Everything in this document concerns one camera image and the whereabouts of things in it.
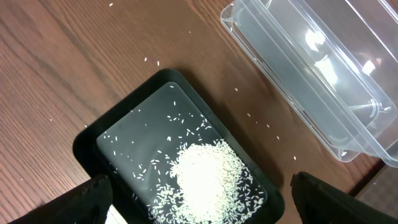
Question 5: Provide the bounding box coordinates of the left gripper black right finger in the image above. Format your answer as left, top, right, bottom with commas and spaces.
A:
290, 172, 397, 224

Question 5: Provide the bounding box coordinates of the clear plastic bin lid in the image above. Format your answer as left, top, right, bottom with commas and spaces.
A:
220, 0, 398, 163

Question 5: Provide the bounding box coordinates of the black flat bin tray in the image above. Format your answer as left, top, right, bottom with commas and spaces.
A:
73, 69, 285, 223

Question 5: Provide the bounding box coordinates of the dark brown serving tray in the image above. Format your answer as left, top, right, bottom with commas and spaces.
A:
349, 159, 397, 218

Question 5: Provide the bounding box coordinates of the pile of white rice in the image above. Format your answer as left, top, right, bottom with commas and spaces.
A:
149, 142, 263, 223

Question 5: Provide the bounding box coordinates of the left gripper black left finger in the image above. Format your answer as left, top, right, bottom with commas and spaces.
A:
10, 174, 113, 224

